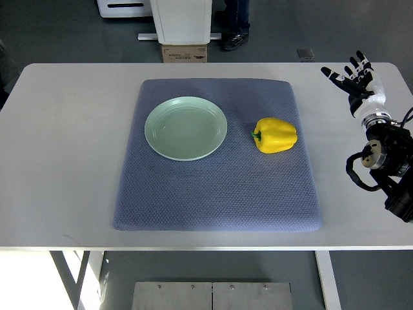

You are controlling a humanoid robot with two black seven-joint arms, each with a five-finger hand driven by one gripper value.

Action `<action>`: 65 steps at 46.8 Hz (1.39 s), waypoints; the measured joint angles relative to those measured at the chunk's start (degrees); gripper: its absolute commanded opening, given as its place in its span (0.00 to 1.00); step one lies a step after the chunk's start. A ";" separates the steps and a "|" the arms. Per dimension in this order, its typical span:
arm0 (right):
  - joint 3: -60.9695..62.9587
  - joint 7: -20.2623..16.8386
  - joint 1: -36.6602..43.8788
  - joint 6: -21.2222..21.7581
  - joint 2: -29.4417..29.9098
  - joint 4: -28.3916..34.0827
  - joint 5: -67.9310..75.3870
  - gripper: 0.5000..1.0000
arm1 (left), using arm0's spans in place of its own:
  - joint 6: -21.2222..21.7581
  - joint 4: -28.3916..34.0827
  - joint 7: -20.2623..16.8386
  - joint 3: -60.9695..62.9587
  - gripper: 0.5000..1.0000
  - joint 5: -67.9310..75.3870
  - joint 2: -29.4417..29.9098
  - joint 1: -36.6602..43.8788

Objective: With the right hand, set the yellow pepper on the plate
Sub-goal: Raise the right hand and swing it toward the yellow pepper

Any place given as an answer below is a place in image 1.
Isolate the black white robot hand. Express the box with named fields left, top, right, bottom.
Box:
left=321, top=50, right=390, bottom=119

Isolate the yellow bell pepper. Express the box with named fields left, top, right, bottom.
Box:
left=251, top=118, right=298, bottom=154

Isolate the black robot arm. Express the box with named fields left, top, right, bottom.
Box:
left=346, top=110, right=412, bottom=223

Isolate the light green plate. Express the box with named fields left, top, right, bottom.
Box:
left=144, top=96, right=227, bottom=161

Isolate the metal floor plate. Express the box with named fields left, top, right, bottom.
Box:
left=132, top=282, right=293, bottom=309

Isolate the grey floor outlet cover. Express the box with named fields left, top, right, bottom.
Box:
left=296, top=48, right=316, bottom=62

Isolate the person in jeans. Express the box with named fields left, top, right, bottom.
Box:
left=214, top=0, right=250, bottom=52

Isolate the blue textured mat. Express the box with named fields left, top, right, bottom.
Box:
left=112, top=78, right=322, bottom=233

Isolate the white base bar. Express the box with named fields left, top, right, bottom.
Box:
left=137, top=32, right=222, bottom=45

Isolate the white table leg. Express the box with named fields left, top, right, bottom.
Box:
left=315, top=251, right=342, bottom=310

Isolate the cardboard box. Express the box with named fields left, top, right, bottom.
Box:
left=161, top=45, right=208, bottom=63

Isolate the white appliance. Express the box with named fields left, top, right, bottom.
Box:
left=95, top=0, right=152, bottom=18

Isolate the grey left table leg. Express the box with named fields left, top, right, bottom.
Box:
left=50, top=251, right=90, bottom=309

